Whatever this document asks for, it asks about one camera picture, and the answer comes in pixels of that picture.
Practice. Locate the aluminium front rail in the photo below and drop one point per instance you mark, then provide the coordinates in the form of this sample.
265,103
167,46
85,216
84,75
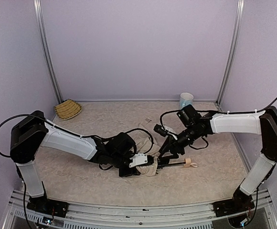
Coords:
105,206

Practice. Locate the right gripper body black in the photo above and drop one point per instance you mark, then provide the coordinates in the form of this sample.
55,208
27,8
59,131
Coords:
170,146

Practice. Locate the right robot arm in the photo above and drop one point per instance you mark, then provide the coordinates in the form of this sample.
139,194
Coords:
200,124

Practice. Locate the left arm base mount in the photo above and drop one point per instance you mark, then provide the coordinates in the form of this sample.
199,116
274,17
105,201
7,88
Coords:
48,206

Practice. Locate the right aluminium corner post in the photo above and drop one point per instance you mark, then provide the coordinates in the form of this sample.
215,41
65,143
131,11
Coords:
232,51

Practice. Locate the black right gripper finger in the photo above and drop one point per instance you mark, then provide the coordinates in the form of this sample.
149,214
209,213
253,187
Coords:
164,148
165,162

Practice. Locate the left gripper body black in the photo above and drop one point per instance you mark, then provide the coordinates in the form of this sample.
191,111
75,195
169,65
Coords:
150,161

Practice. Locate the light blue mug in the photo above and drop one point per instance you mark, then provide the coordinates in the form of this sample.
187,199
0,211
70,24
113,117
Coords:
185,99

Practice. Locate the aluminium corner post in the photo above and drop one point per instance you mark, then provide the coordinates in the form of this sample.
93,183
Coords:
232,51
46,50

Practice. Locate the yellow woven basket tray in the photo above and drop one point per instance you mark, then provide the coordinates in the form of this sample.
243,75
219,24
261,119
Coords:
68,109

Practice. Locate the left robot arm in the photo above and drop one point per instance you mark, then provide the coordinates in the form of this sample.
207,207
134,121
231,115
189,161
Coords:
35,131

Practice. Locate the beige folding umbrella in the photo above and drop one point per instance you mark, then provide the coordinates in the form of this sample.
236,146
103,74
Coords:
148,145

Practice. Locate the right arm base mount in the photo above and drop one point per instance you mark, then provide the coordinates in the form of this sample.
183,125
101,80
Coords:
240,202

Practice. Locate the left aluminium corner post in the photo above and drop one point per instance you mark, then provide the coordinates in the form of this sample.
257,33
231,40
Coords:
46,50

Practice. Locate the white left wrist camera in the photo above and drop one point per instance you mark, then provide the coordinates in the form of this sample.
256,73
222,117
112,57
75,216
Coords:
138,159

